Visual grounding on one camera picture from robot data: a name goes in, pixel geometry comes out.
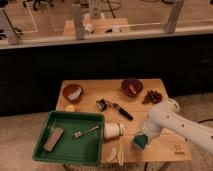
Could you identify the black handled peeler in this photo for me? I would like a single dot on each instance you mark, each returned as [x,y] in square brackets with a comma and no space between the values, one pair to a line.
[104,104]

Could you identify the white paper cup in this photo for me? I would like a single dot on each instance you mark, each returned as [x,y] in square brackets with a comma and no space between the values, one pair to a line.
[113,130]

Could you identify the bunch of dark grapes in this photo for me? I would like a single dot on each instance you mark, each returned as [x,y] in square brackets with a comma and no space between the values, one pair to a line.
[153,97]

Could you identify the brown rectangular block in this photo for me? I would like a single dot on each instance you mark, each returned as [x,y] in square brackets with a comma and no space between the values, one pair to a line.
[53,139]

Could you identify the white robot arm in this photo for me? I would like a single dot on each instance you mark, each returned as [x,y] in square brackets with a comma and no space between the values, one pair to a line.
[166,115]

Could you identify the dark red bowl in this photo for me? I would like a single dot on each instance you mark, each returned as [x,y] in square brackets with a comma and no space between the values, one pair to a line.
[131,87]

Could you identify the teal sponge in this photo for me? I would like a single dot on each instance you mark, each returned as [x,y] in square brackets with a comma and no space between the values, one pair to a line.
[140,141]

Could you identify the brown bowl with white content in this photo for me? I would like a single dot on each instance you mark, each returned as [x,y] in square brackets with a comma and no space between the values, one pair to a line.
[73,93]

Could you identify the green plastic tray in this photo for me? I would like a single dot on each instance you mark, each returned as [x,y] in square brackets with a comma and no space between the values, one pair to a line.
[85,150]

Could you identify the small yellow fruit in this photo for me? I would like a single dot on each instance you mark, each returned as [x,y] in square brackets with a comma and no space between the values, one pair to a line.
[70,108]

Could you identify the metal spoon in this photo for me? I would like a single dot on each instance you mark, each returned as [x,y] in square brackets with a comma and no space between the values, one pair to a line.
[79,134]

